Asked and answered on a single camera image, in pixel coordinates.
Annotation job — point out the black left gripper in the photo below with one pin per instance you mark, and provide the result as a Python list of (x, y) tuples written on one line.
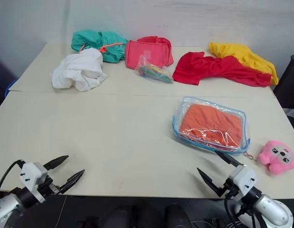
[(48, 187)]

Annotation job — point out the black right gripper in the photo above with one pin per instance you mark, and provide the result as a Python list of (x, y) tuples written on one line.
[(229, 188)]

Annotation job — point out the orange cloth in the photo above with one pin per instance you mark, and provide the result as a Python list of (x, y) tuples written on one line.
[(206, 121)]

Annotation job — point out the clear pouch with orange cloth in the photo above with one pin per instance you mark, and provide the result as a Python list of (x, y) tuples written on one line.
[(185, 104)]

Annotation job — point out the clear bag of colourful items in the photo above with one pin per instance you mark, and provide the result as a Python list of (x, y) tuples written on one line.
[(156, 72)]

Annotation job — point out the pink plush toy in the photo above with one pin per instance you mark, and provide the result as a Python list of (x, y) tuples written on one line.
[(277, 156)]

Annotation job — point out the red cloth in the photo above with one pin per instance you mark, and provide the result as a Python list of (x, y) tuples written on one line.
[(208, 69)]

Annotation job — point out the white crumpled cloth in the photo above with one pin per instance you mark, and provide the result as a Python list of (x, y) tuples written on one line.
[(78, 69)]

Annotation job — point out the black office chair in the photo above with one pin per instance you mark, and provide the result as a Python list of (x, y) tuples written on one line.
[(288, 80)]

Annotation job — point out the yellow cloth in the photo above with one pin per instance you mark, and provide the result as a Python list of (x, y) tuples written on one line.
[(244, 55)]

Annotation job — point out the coral pink cloth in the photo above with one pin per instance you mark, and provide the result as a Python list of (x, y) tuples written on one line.
[(142, 51)]

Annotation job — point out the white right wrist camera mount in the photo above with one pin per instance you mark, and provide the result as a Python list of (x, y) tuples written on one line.
[(243, 178)]

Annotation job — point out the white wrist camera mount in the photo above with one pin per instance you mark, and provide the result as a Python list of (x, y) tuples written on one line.
[(31, 174), (243, 178)]

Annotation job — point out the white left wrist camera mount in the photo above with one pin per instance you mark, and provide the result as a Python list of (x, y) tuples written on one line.
[(31, 174)]

